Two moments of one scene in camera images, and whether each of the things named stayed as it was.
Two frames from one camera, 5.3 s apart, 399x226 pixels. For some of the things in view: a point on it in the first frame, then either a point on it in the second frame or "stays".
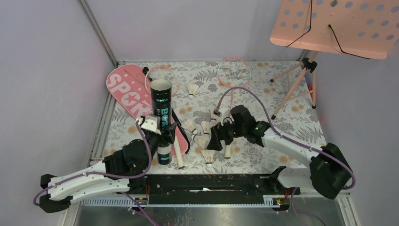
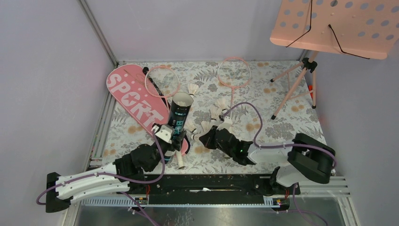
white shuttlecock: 214,118 stays
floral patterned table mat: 218,109 stays
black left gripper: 169,137 -> 178,140
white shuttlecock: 205,126 stays
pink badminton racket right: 234,72 stays
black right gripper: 218,133 -> 207,139
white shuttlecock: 190,126 stays
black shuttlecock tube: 161,104 -> 181,103
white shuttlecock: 192,88 stays
